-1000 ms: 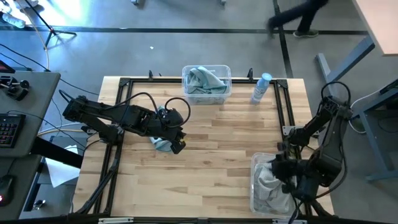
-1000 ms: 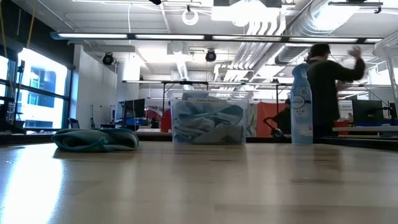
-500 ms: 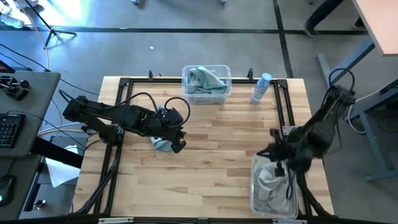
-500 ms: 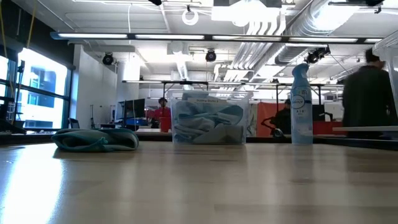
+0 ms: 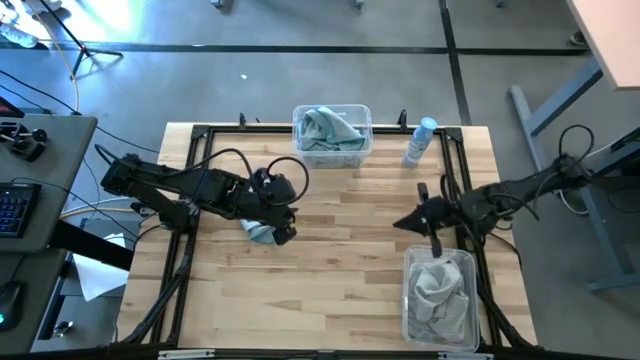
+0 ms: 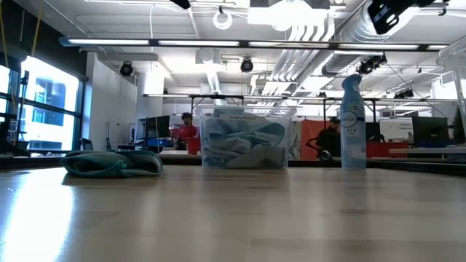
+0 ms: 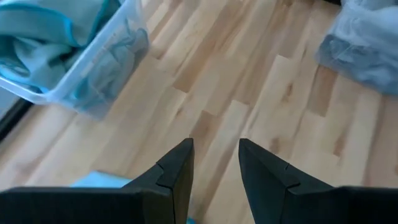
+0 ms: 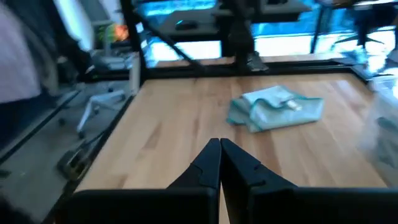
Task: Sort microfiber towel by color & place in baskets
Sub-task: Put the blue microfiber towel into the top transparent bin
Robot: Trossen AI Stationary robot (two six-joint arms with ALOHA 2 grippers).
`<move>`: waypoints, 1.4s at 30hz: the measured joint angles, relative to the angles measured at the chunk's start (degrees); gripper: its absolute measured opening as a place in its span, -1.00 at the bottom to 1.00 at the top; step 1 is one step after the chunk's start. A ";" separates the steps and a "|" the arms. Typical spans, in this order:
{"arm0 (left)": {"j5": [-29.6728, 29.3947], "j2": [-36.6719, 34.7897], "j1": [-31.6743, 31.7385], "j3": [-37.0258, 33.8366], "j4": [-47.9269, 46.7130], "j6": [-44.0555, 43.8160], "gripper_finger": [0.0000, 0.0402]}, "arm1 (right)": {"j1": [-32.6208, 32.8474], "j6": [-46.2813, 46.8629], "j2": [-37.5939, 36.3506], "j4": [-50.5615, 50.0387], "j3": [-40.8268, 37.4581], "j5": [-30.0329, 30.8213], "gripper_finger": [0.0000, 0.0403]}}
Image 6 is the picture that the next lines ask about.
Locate black computer monitor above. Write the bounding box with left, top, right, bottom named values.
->
left=135, top=114, right=171, bottom=142
left=411, top=116, right=450, bottom=145

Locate yellow cable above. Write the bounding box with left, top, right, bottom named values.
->
left=0, top=0, right=9, bottom=71
left=30, top=0, right=44, bottom=58

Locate silver ventilation duct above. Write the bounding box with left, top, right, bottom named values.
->
left=321, top=0, right=419, bottom=77

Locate light blue air freshener bottle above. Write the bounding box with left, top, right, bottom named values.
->
left=339, top=73, right=368, bottom=170

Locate orange partition panel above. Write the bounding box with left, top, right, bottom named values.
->
left=299, top=119, right=325, bottom=162

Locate black aluminium table frame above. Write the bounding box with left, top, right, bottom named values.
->
left=0, top=154, right=466, bottom=178

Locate overhead LED light bar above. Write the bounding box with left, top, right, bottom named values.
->
left=58, top=36, right=451, bottom=52

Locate white sign board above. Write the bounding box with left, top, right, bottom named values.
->
left=379, top=117, right=414, bottom=143

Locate black track light cluster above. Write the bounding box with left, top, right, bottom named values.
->
left=356, top=53, right=388, bottom=76
left=393, top=87, right=415, bottom=100

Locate white basket label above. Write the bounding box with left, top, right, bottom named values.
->
left=218, top=113, right=258, bottom=122

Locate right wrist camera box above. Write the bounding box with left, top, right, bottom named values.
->
left=366, top=0, right=413, bottom=36

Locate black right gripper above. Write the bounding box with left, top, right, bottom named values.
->
left=409, top=0, right=451, bottom=9

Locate black ceiling spotlight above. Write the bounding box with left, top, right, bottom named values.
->
left=119, top=60, right=134, bottom=78
left=240, top=57, right=255, bottom=74

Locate black tripod stand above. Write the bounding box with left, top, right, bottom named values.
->
left=16, top=70, right=31, bottom=154

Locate large window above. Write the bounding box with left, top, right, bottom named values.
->
left=0, top=54, right=87, bottom=154

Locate clear plastic basket with label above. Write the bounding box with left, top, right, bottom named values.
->
left=196, top=104, right=297, bottom=170

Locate person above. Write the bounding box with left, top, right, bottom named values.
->
left=171, top=111, right=200, bottom=151
left=314, top=116, right=342, bottom=162

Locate red box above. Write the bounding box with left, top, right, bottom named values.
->
left=186, top=136, right=202, bottom=156

